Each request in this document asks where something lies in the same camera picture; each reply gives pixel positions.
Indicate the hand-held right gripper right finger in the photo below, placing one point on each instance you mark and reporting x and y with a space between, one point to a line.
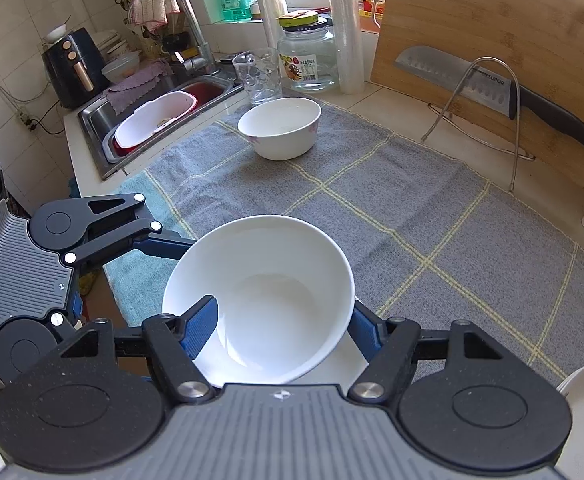
366 332

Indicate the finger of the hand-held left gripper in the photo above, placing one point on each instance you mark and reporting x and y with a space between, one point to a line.
64 324
164 247

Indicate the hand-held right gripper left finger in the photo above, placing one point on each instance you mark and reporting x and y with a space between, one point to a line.
199 327

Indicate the white plastic basin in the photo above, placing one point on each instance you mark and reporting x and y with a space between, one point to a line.
147 122

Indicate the grey and teal checked towel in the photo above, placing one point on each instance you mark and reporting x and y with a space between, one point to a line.
421 200

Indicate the stainless steel sink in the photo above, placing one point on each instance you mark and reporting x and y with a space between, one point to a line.
94 115

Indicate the red plastic basin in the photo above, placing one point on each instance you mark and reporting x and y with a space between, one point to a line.
207 92

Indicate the purple cleaning cloth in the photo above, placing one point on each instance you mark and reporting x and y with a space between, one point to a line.
137 87

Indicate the clear plastic bowl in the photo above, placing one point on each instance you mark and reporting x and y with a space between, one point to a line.
121 67

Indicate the clear glass cup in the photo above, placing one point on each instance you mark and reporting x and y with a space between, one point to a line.
254 77

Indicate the black air fryer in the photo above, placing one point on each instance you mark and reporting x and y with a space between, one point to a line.
72 67

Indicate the dark utensil holder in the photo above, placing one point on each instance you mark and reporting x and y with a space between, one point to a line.
177 35

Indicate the metal faucet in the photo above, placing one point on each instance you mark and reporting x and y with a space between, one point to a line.
192 25

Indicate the glass jar with green lid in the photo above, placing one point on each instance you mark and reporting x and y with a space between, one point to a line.
307 60

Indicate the small white dish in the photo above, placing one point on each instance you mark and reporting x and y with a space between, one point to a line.
56 34

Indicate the checked dishcloth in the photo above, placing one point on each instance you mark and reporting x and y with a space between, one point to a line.
149 7

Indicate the white cling film roll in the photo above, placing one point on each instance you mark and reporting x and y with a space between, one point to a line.
269 10

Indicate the clear plastic bag roll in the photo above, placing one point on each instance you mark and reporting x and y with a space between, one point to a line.
344 35

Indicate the bamboo cutting board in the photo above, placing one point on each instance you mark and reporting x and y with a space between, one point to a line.
471 10

